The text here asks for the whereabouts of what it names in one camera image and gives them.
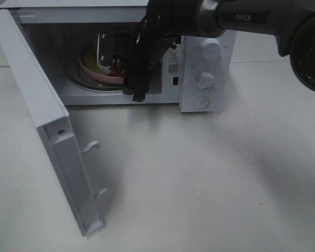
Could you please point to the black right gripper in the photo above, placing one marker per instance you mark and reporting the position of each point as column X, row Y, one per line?
column 141, row 48

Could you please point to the pink round plate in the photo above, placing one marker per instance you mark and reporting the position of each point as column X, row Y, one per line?
column 111, row 80

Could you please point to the white microwave door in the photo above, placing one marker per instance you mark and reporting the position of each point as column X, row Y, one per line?
column 52, row 123

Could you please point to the toy sandwich with bread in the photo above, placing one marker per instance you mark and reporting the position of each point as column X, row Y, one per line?
column 89, row 59

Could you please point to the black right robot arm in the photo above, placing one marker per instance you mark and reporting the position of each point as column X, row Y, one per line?
column 292, row 23

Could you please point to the glass microwave turntable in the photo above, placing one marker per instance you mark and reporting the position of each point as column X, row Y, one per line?
column 76, row 74

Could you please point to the white microwave oven body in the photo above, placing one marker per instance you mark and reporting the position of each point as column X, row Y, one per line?
column 72, row 53

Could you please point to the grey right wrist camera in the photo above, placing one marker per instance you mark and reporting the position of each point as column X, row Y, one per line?
column 105, row 50

